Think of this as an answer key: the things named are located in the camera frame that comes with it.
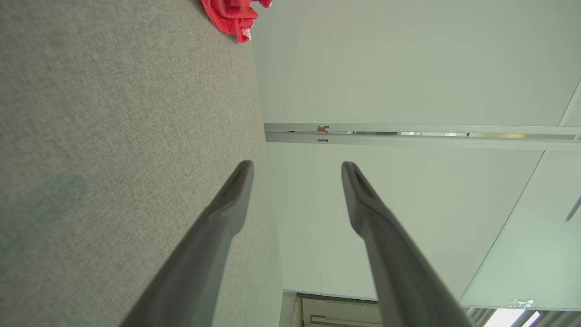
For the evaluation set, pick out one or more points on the aluminium partition rail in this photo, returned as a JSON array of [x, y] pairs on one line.
[[431, 141]]

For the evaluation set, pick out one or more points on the grey fabric sofa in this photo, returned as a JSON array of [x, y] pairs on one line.
[[91, 113]]

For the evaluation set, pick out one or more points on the red and white shirt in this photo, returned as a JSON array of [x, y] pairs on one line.
[[229, 18]]

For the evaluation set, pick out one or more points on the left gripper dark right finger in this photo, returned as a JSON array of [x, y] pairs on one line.
[[395, 263]]

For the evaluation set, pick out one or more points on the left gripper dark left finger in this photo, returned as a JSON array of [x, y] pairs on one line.
[[213, 236]]

